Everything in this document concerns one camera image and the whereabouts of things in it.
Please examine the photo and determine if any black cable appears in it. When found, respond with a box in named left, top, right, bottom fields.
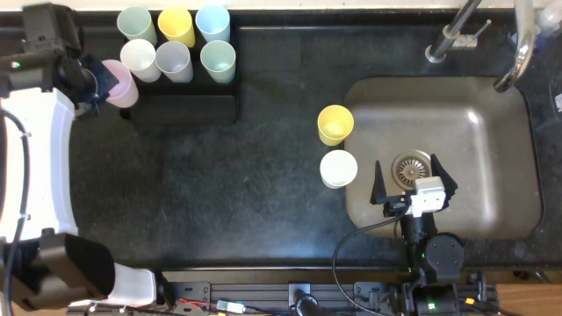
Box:
left=331, top=205, right=412, bottom=316
left=0, top=107, right=32, bottom=316

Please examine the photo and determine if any steel tap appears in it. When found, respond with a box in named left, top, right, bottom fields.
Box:
left=423, top=0, right=537, bottom=94

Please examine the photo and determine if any grey cup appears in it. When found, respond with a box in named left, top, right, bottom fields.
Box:
left=155, top=40, right=195, bottom=84

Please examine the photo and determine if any green cup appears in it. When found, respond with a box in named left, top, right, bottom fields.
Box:
left=199, top=39, right=237, bottom=84
left=116, top=6, right=158, bottom=47

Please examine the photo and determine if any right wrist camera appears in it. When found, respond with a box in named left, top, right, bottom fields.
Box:
left=409, top=176, right=447, bottom=219

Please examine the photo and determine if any blue soap bottle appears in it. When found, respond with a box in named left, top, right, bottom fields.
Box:
left=508, top=2, right=562, bottom=49

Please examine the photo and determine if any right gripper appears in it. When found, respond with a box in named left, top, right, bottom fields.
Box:
left=369, top=153, right=459, bottom=219

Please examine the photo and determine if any black tray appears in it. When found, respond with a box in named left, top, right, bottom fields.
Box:
left=119, top=8, right=241, bottom=126

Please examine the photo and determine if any pink cup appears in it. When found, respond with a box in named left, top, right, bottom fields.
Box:
left=101, top=59, right=141, bottom=110

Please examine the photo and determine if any white cup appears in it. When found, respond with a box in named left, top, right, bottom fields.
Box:
left=119, top=38, right=162, bottom=84
left=319, top=149, right=359, bottom=190

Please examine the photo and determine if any steel sink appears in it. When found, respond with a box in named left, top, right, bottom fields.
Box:
left=343, top=76, right=544, bottom=241

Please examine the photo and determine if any mounting rail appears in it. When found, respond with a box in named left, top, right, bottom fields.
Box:
left=68, top=271, right=500, bottom=316

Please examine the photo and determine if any yellow cup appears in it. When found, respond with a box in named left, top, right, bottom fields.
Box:
left=316, top=104, right=355, bottom=147
left=157, top=7, right=197, bottom=48

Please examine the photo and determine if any blue cup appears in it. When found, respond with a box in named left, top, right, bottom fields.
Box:
left=194, top=5, right=232, bottom=44

